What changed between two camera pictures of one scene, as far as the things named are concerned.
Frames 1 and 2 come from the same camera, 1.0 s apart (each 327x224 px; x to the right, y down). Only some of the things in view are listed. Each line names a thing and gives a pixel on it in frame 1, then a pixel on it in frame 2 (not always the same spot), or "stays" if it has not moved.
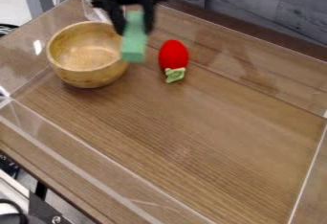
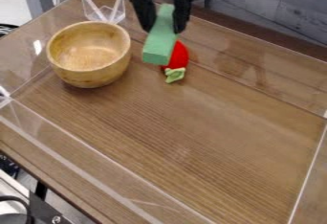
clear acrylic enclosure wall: x=195 y=118 stays
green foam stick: x=133 y=40 to x=161 y=36
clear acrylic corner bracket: x=92 y=13 stays
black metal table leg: x=41 y=190 stays
